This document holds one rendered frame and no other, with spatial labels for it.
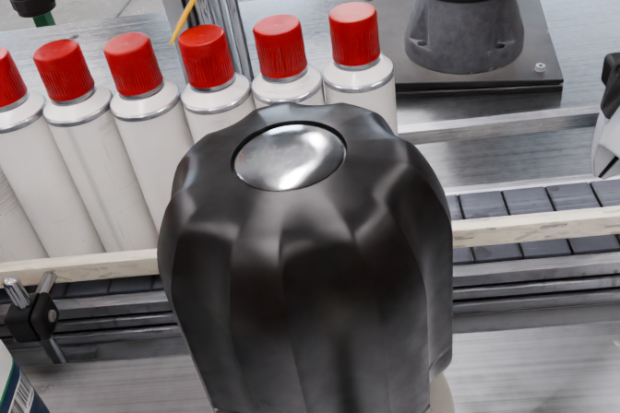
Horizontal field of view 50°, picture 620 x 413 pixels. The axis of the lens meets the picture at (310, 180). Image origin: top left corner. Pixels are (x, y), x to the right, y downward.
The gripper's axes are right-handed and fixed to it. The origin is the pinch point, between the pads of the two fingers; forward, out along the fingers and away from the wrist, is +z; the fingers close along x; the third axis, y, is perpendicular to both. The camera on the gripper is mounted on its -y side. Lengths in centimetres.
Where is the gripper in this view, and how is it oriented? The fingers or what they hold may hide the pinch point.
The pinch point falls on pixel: (604, 158)
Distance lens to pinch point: 57.4
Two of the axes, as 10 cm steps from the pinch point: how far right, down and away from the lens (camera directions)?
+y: -0.1, 6.3, -7.8
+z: -3.8, 7.2, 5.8
